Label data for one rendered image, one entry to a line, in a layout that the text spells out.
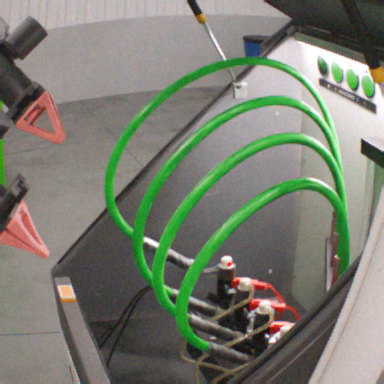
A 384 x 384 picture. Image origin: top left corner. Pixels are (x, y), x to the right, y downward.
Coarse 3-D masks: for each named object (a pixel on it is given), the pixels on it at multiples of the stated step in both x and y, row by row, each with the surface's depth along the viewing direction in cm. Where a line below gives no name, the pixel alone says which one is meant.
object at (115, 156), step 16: (224, 64) 93; (240, 64) 94; (256, 64) 95; (272, 64) 95; (192, 80) 92; (304, 80) 97; (160, 96) 92; (320, 96) 99; (144, 112) 92; (128, 128) 92; (336, 144) 103; (112, 160) 93; (112, 176) 94; (112, 192) 94; (336, 192) 106; (112, 208) 95; (144, 240) 98
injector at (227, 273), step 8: (224, 272) 103; (232, 272) 104; (224, 280) 104; (232, 280) 104; (224, 288) 104; (232, 288) 105; (208, 296) 105; (216, 296) 105; (224, 296) 105; (232, 296) 106; (224, 304) 106
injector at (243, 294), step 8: (240, 296) 96; (248, 296) 96; (248, 304) 97; (240, 312) 97; (248, 312) 98; (224, 320) 98; (232, 320) 98; (240, 320) 98; (248, 320) 98; (240, 328) 99
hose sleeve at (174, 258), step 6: (150, 240) 99; (144, 246) 98; (150, 246) 99; (156, 246) 99; (150, 252) 99; (168, 252) 100; (174, 252) 101; (168, 258) 100; (174, 258) 100; (180, 258) 101; (186, 258) 102; (174, 264) 101; (180, 264) 101; (186, 264) 101
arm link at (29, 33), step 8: (24, 24) 90; (32, 24) 89; (40, 24) 90; (16, 32) 89; (24, 32) 89; (32, 32) 90; (40, 32) 90; (8, 40) 89; (16, 40) 89; (24, 40) 89; (32, 40) 90; (40, 40) 92; (16, 48) 89; (24, 48) 90; (32, 48) 92; (24, 56) 91
